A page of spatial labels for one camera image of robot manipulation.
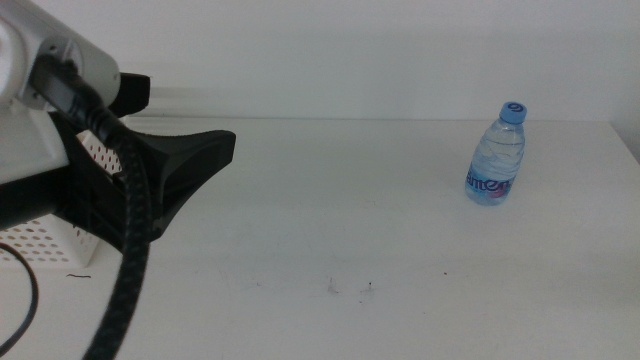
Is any clear water bottle blue cap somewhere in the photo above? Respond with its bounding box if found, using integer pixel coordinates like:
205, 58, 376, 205
464, 100, 528, 207

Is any white perforated plastic basket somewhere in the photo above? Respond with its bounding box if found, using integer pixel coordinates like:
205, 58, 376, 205
0, 128, 126, 269

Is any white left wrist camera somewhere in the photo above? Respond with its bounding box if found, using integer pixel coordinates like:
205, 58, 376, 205
0, 0, 122, 185

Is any braided black left camera cable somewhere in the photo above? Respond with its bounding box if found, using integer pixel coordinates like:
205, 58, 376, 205
28, 53, 154, 360

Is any thin black left gripper cable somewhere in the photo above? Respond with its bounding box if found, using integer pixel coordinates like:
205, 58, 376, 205
0, 241, 40, 357

